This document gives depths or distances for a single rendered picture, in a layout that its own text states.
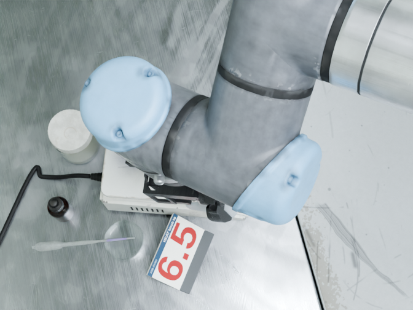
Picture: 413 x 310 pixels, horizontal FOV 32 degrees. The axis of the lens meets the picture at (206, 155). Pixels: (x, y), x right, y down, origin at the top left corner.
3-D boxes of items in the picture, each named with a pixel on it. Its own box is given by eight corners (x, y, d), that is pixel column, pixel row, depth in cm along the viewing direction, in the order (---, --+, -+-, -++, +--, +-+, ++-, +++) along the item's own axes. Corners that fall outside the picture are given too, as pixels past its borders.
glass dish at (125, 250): (121, 215, 103) (119, 212, 101) (153, 237, 102) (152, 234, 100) (98, 247, 102) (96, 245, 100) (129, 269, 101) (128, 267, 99)
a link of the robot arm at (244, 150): (313, 118, 50) (179, 64, 54) (272, 250, 55) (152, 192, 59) (348, 92, 57) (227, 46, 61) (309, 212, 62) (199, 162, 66)
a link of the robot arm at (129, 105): (141, 161, 55) (53, 120, 58) (183, 192, 65) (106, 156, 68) (188, 71, 56) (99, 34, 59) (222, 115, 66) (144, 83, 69)
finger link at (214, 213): (222, 192, 86) (204, 166, 79) (236, 194, 86) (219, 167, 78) (215, 230, 85) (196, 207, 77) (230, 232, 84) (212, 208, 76)
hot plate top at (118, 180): (199, 116, 98) (198, 114, 97) (191, 203, 95) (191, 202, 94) (110, 110, 98) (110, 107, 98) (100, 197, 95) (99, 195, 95)
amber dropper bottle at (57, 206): (77, 218, 103) (67, 209, 96) (56, 225, 103) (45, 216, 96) (70, 198, 104) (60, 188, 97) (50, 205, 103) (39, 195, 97)
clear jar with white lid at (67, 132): (107, 134, 106) (98, 117, 98) (90, 171, 105) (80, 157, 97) (69, 120, 107) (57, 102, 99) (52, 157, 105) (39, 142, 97)
